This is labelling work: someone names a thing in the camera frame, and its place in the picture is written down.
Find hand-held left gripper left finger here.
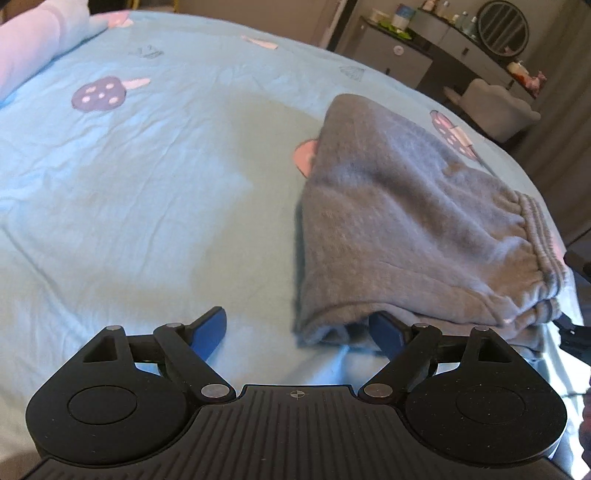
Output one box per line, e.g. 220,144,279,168
82,307,236,400

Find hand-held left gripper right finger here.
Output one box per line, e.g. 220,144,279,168
358,311,511,402

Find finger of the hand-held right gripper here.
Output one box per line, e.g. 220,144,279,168
556,318,591,365
565,247,591,282

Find grey pants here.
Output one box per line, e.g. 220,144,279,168
293,93,574,357

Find grey curtain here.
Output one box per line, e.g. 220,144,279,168
502,0,591,243

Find light blue printed bedsheet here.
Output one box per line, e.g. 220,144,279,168
0,9,591,480

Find grey shell-back chair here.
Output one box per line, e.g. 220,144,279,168
443,78,542,142

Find grey vanity desk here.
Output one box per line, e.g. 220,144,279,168
410,8,542,101

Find round vanity mirror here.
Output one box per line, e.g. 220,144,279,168
477,0,530,54

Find grey bedside cabinet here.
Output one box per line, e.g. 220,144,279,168
334,16,433,89

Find blue and white canister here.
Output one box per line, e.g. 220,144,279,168
392,4,417,30

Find soft plush pillow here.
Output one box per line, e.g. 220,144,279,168
0,0,112,102

